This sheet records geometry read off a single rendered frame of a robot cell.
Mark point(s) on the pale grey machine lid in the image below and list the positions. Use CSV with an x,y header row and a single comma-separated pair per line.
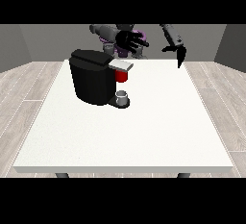
x,y
121,64

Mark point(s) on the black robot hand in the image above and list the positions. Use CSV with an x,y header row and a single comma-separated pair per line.
x,y
179,52
128,40

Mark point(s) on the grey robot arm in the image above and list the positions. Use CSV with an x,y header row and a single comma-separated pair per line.
x,y
172,35
105,31

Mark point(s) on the small grey cup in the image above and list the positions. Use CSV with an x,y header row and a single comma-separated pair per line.
x,y
122,97

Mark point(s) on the black coffee machine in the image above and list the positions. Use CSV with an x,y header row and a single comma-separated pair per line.
x,y
90,79

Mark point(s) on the dark table leg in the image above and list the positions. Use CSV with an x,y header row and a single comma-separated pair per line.
x,y
62,175
183,175

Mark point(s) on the grey purple robot trunk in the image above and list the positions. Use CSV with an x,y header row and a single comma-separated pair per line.
x,y
114,49

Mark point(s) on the red pod holder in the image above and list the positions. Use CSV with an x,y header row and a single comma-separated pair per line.
x,y
121,76

